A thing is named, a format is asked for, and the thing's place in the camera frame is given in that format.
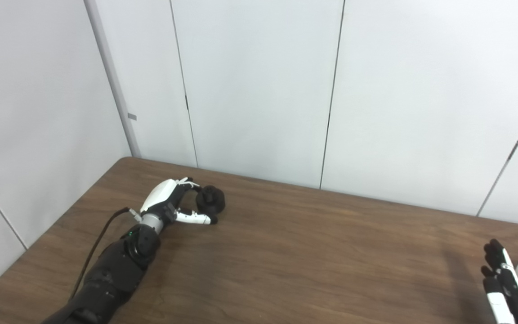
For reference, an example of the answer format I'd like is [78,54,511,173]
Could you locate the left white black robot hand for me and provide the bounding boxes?
[140,177,218,225]

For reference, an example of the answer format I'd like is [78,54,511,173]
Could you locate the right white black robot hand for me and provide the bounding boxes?
[481,239,518,324]

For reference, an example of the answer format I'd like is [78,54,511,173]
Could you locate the round black plastic part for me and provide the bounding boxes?
[195,185,226,216]

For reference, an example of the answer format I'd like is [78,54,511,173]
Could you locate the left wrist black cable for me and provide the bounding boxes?
[68,207,143,302]

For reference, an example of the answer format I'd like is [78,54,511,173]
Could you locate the grey wall corner strip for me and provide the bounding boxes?
[84,0,142,158]

